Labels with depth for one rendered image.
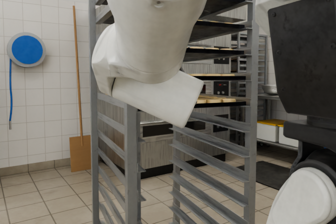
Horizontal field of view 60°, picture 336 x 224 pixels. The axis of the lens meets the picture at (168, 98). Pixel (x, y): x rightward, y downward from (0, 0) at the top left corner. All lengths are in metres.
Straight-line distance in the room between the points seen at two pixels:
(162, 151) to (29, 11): 2.25
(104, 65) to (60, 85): 3.61
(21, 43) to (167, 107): 3.41
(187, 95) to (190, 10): 0.16
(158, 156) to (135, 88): 3.06
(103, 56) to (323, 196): 0.38
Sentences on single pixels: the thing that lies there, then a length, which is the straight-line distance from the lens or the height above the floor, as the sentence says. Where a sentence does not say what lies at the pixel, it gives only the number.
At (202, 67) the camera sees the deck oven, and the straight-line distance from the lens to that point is 3.63.
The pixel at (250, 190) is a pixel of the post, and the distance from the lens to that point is 1.14.
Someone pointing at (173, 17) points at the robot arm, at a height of 1.18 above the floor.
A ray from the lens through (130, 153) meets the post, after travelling 0.88.
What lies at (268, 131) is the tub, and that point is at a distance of 4.39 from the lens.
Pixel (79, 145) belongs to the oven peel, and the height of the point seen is 0.31.
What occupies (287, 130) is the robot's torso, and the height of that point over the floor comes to 1.04.
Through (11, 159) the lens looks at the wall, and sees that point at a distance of 3.93.
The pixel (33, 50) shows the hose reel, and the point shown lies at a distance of 3.71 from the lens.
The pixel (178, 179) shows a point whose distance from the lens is 1.63.
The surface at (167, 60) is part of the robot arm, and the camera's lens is 0.24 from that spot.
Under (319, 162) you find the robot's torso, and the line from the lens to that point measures 0.54.
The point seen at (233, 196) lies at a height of 0.68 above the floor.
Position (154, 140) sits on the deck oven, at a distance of 3.28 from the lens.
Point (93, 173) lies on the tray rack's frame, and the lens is 1.52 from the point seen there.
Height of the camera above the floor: 1.14
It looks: 4 degrees down
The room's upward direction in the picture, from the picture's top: straight up
